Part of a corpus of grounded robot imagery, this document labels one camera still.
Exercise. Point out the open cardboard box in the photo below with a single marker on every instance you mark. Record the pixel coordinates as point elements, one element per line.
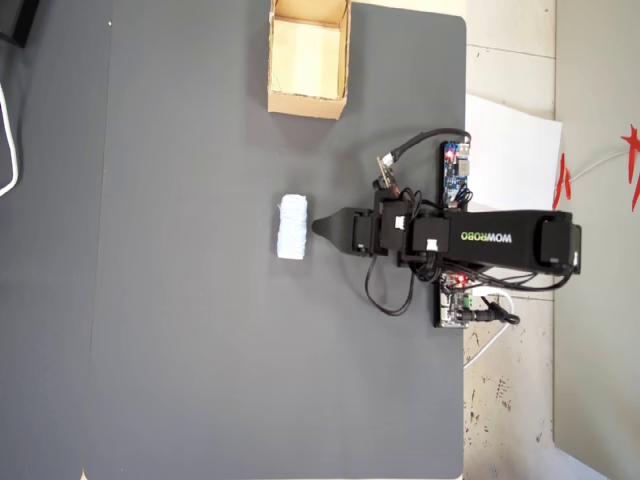
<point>307,55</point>

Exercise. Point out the black WOWROBO robot arm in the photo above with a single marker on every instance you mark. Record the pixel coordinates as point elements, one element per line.
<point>490,240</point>

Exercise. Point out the black box-shaped object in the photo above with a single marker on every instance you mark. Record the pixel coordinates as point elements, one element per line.
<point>17,20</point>

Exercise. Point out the white paper sheet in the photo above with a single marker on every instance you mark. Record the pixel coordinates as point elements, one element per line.
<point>510,155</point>

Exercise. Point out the large dark grey mat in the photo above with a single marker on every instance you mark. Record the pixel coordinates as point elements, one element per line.
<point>250,325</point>

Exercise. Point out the white curved tube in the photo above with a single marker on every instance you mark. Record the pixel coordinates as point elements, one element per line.
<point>14,160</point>

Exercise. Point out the white motor controller board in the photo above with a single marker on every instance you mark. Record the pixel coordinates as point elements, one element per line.
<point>452,307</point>

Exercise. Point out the black power plug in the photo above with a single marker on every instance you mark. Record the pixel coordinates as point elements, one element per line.
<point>492,314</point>

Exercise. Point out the blue circuit board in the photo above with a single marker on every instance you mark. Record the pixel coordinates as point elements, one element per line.
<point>454,172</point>

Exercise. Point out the small camera module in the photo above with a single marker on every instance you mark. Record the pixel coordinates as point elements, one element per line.
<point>386,175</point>

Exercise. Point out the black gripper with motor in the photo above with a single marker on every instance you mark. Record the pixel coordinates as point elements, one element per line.
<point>364,232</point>

